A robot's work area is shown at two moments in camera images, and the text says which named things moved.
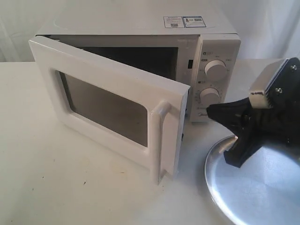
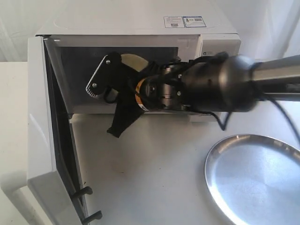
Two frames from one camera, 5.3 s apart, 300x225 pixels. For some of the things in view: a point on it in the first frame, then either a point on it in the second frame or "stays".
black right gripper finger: (240, 117) → (127, 112)
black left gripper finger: (273, 82) → (111, 72)
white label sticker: (174, 22) stays
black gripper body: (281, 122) → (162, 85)
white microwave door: (138, 118) → (52, 191)
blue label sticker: (193, 21) stays
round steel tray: (265, 190) stays
